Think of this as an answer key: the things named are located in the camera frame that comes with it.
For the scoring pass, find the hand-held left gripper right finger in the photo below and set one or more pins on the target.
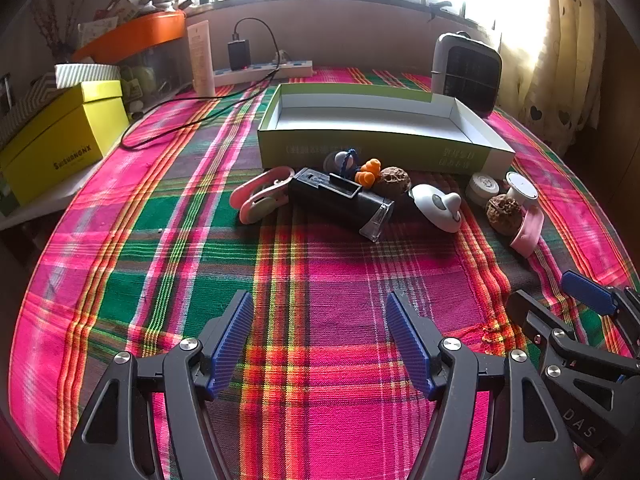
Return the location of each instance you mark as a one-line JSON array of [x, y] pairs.
[[410, 340]]

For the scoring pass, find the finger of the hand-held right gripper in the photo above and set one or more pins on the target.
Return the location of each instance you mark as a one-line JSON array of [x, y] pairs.
[[537, 322], [587, 287]]

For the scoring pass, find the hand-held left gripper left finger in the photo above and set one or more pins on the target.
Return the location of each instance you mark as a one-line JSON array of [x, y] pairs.
[[232, 340]]

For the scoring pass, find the brown walnut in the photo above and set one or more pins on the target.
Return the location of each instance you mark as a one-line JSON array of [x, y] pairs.
[[392, 181], [505, 212]]

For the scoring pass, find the green spool white cap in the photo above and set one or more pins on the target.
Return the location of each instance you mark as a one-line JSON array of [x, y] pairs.
[[520, 185]]

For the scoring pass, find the pink white carabiner clip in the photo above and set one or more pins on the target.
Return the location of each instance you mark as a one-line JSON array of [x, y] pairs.
[[250, 210]]

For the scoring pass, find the white round gadget grey patches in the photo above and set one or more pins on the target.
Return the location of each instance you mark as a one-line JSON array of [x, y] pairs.
[[435, 205]]

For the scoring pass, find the small white round jar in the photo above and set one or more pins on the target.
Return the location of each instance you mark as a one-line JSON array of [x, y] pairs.
[[482, 189]]

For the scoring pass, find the black rectangular device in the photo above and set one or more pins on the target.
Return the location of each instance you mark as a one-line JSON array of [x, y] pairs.
[[330, 202]]

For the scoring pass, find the grey holder with white ball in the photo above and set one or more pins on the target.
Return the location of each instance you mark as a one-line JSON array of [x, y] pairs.
[[330, 162]]

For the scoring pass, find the green white cardboard box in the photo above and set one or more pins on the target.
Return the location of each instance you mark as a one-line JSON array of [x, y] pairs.
[[375, 110]]

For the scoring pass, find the pink green plaid tablecloth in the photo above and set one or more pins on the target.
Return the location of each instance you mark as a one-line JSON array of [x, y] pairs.
[[310, 280]]

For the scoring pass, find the white side shelf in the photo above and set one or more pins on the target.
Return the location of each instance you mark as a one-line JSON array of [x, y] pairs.
[[45, 205]]

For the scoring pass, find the heart print curtain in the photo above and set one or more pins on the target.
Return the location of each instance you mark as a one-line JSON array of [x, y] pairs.
[[555, 55]]

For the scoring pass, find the grey black space heater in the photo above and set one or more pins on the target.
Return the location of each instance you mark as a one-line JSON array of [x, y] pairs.
[[467, 77]]

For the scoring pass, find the yellow box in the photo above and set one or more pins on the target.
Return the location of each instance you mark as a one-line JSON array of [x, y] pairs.
[[60, 145]]

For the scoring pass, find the white power strip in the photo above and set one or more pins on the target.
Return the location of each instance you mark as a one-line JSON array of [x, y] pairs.
[[260, 72]]

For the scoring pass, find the clear container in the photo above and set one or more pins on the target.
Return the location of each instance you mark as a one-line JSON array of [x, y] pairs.
[[160, 72]]

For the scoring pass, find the cream tube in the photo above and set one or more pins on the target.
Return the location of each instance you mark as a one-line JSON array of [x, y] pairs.
[[201, 57]]

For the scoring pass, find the black charger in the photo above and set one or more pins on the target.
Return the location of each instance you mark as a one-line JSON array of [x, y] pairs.
[[238, 54]]

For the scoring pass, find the green white striped box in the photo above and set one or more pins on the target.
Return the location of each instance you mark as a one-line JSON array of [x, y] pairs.
[[85, 75]]

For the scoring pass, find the grey chevron box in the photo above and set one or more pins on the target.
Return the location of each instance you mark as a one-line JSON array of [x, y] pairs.
[[27, 102]]

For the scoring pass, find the orange tray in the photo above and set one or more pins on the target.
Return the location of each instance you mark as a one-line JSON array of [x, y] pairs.
[[140, 32]]

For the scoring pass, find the printed card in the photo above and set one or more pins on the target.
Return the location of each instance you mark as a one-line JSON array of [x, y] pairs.
[[97, 32]]

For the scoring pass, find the dried branches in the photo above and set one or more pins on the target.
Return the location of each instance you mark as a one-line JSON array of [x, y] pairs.
[[52, 20]]

